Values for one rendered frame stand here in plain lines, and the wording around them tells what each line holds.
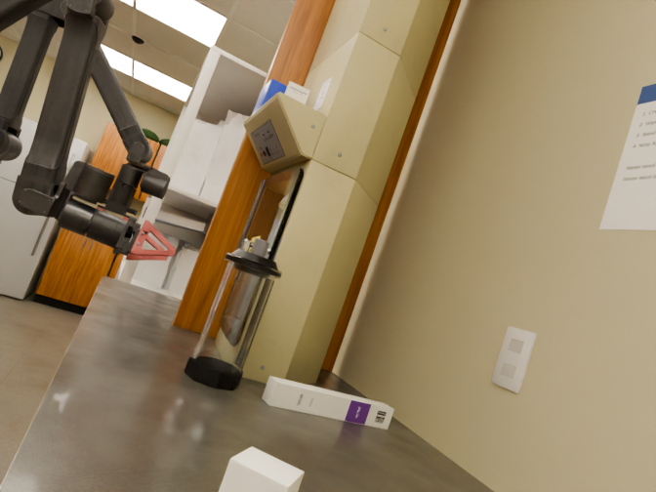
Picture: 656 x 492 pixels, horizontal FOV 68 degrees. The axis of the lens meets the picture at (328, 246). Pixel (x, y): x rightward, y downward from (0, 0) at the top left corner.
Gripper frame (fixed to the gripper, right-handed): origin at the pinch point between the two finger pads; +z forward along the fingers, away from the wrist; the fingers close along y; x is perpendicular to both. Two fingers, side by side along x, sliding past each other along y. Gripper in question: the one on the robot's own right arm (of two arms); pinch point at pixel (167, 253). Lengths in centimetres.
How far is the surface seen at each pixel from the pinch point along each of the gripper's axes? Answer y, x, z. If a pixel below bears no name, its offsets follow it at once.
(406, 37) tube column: -15, -63, 27
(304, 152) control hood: -9.4, -28.9, 16.1
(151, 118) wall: 522, -221, -36
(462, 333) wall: -16, -6, 62
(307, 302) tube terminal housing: -4.7, -1.0, 29.9
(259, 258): -17.1, -3.0, 13.2
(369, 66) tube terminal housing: -13, -52, 22
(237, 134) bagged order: 112, -78, 17
